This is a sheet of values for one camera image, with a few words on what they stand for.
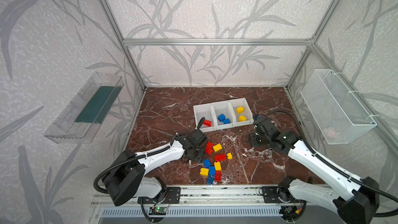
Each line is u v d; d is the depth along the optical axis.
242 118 0.99
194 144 0.66
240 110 1.04
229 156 0.86
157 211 0.72
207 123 0.98
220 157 0.85
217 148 0.89
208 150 0.87
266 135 0.58
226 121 1.00
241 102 1.04
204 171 0.79
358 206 0.37
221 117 1.01
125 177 0.41
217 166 0.81
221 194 0.75
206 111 1.03
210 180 0.78
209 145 0.89
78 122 0.63
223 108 1.06
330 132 0.72
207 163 0.84
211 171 0.79
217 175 0.79
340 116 0.61
